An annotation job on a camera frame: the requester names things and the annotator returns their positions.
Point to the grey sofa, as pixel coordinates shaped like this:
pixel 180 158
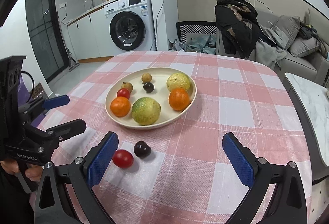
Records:
pixel 313 67

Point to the cream round plate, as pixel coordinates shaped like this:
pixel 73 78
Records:
pixel 160 94

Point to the white kitchen cabinet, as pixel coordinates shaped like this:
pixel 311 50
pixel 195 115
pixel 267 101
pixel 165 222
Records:
pixel 90 36

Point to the grey cushion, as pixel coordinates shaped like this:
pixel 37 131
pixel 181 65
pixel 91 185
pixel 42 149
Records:
pixel 290 25
pixel 303 47

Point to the red cherry tomato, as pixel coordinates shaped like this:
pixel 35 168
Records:
pixel 123 159
pixel 124 92

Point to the pale yellow guava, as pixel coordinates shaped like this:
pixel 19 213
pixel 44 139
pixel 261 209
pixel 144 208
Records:
pixel 178 80

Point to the dark glass door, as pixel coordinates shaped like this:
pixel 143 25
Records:
pixel 46 38

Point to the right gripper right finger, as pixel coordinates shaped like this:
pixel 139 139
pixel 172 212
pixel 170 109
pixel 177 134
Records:
pixel 287 203

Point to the dark purple plum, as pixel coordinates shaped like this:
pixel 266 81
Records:
pixel 148 87
pixel 142 149

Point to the green yellow guava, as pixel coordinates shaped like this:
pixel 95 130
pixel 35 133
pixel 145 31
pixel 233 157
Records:
pixel 146 111

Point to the black patterned storage basket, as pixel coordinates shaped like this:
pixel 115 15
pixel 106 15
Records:
pixel 196 36

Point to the small orange mandarin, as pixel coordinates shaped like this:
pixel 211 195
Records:
pixel 179 99

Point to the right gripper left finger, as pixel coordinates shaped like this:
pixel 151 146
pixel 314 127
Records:
pixel 53 203

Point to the black jacket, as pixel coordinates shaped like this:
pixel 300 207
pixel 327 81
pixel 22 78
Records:
pixel 237 22

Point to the pink checked tablecloth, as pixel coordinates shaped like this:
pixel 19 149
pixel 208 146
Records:
pixel 187 178

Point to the large orange mandarin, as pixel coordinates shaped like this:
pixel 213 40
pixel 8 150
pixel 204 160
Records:
pixel 120 106

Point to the white washing machine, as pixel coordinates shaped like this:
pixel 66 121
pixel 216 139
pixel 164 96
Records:
pixel 130 26

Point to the yellow-brown longan fruit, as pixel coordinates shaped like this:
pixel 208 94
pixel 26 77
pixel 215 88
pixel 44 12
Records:
pixel 146 77
pixel 128 86

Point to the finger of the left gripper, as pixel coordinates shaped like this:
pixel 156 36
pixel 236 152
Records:
pixel 54 135
pixel 38 106

